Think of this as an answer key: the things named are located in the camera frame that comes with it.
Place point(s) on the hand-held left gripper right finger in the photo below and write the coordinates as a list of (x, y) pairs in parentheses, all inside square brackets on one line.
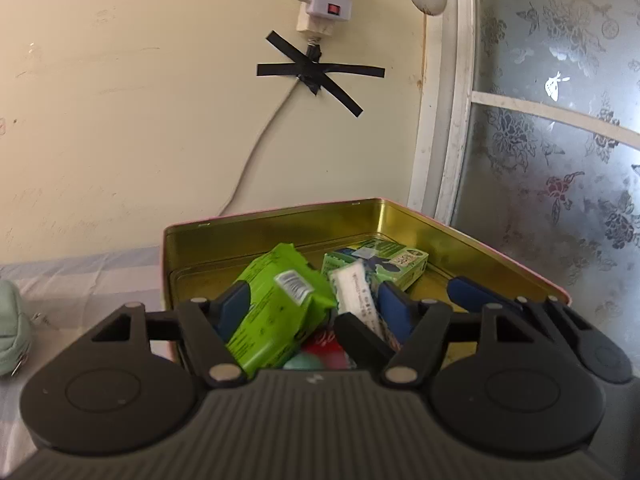
[(395, 310)]

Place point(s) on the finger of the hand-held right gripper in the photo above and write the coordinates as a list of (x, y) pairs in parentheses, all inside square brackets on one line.
[(470, 292), (362, 340)]

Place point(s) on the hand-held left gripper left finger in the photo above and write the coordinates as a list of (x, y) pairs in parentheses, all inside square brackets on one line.
[(235, 307)]

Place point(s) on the green wipes packet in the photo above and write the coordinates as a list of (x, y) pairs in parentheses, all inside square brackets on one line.
[(270, 310)]

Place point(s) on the red and teal packet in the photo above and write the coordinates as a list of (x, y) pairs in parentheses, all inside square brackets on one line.
[(325, 352)]

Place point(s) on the white tissue packet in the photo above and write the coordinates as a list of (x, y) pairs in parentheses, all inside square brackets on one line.
[(355, 295)]

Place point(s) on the green medicine box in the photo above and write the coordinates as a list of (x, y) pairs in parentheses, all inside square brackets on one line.
[(390, 260)]

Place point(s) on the pink biscuit tin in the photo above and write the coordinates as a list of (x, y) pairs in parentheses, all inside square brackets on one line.
[(300, 225)]

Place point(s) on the mint green fabric pouch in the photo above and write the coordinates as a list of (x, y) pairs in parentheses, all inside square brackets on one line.
[(12, 330)]

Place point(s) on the white framed frosted window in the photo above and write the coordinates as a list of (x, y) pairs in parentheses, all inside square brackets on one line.
[(435, 135)]

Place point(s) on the striped blue bed sheet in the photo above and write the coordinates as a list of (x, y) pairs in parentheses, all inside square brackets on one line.
[(75, 280)]

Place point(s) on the black tape cross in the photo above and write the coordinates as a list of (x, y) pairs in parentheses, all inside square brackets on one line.
[(310, 70)]

